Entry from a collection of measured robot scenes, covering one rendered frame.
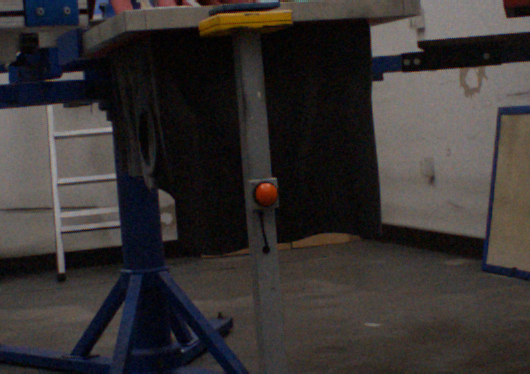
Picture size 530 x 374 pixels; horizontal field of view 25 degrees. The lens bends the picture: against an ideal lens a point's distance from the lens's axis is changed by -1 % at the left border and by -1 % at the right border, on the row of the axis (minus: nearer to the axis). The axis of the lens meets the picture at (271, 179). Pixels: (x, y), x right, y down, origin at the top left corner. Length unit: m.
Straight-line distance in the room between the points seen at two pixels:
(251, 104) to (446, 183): 4.26
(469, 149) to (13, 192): 2.56
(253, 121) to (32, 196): 4.93
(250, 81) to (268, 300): 0.37
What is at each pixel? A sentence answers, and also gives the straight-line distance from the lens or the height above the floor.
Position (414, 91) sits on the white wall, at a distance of 6.53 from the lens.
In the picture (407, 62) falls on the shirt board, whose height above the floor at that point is 0.90.
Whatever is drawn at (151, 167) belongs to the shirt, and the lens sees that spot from 2.40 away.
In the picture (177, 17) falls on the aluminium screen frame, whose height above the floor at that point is 0.97.
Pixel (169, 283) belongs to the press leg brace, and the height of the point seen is 0.31.
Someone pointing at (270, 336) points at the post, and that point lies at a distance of 2.09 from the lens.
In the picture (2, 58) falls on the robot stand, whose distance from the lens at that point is 1.97.
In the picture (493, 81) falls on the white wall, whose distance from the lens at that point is 5.74.
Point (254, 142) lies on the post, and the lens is 2.06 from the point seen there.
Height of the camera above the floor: 0.78
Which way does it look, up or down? 3 degrees down
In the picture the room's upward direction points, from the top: 5 degrees counter-clockwise
